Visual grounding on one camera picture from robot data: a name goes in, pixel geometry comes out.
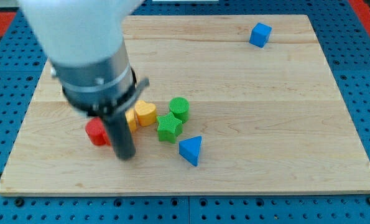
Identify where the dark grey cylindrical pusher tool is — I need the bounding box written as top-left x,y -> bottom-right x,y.
102,112 -> 136,161

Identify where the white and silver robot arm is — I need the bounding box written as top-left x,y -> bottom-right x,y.
19,0 -> 149,160

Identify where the red circle block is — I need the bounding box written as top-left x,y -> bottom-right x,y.
85,118 -> 111,146

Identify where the green star block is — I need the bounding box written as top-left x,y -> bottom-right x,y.
157,112 -> 183,144

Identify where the yellow block behind tool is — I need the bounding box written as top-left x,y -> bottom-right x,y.
125,109 -> 137,133

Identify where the yellow heart block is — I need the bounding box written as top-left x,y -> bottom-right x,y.
134,100 -> 157,126

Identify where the blue triangle block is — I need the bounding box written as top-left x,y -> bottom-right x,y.
178,136 -> 202,167

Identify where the green cylinder block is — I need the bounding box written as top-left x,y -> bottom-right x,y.
169,97 -> 190,123

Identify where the light wooden board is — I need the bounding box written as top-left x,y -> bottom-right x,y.
0,15 -> 370,197

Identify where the blue cube block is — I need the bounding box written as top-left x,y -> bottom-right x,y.
249,22 -> 272,48

